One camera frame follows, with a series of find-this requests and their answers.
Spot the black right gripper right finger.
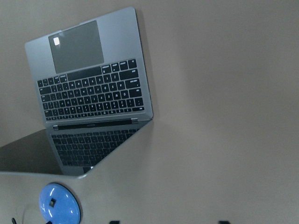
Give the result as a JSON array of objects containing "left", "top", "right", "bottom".
[{"left": 218, "top": 220, "right": 229, "bottom": 224}]

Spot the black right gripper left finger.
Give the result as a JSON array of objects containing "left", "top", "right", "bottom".
[{"left": 109, "top": 220, "right": 120, "bottom": 224}]

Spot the grey laptop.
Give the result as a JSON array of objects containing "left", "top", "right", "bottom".
[{"left": 0, "top": 6, "right": 154, "bottom": 181}]

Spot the blue desk lamp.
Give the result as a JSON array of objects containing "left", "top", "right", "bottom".
[{"left": 39, "top": 183, "right": 81, "bottom": 224}]

